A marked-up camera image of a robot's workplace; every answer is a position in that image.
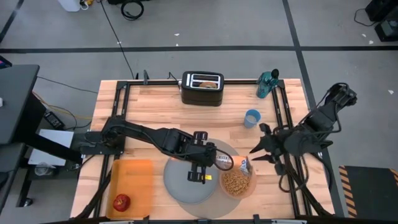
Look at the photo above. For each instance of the black aluminium table frame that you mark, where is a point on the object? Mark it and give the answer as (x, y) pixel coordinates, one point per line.
(161, 82)

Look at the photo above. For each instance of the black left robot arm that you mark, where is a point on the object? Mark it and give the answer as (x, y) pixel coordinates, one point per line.
(149, 134)

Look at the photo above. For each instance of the white flat board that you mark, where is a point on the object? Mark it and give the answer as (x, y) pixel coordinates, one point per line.
(53, 146)

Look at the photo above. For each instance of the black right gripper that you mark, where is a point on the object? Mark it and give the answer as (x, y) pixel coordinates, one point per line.
(284, 143)

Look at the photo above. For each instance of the grey round placemat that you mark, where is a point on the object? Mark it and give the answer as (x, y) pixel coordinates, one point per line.
(217, 205)

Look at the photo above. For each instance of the grey round plate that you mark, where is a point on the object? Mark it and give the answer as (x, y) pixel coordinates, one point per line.
(183, 186)

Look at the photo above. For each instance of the black yellow striped floor mat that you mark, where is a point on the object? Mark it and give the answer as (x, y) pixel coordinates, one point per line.
(370, 193)

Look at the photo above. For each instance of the orange cutting board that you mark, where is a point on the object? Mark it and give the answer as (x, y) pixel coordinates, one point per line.
(130, 180)

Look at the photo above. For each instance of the blue cup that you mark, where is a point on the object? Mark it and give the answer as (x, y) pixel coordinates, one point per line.
(251, 119)

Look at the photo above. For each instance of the clear plastic cup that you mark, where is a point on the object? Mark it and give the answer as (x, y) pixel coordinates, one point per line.
(45, 169)

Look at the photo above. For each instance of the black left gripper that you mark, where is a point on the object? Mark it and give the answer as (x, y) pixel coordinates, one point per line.
(203, 154)

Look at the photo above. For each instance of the cereal rings heap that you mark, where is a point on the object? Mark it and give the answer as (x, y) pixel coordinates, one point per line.
(236, 183)

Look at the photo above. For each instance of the white floor container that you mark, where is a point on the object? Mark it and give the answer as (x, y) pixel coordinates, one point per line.
(70, 4)

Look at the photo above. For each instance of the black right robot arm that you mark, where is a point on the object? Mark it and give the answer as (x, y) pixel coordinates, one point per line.
(320, 118)

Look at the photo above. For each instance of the black equipment case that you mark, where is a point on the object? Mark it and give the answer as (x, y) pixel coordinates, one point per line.
(388, 31)
(384, 9)

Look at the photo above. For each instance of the orange Cheerios cereal box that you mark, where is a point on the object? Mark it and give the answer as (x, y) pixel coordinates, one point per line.
(241, 163)

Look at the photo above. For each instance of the black power adapter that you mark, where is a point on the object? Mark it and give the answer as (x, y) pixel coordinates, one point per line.
(54, 120)

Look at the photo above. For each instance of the pink translucent bowl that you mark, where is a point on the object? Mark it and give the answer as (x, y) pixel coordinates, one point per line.
(248, 189)

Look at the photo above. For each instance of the black desk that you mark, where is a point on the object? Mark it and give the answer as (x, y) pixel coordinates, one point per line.
(15, 102)

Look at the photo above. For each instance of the black frame clamp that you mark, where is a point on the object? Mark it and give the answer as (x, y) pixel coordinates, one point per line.
(146, 77)

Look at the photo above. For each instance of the black two-slot toaster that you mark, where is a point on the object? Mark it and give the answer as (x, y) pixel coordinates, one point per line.
(202, 98)

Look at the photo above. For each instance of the teal bottle with black cap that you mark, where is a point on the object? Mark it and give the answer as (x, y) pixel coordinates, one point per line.
(264, 87)

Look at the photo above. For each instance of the red apple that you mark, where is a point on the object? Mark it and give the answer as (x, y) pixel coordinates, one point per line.
(121, 203)

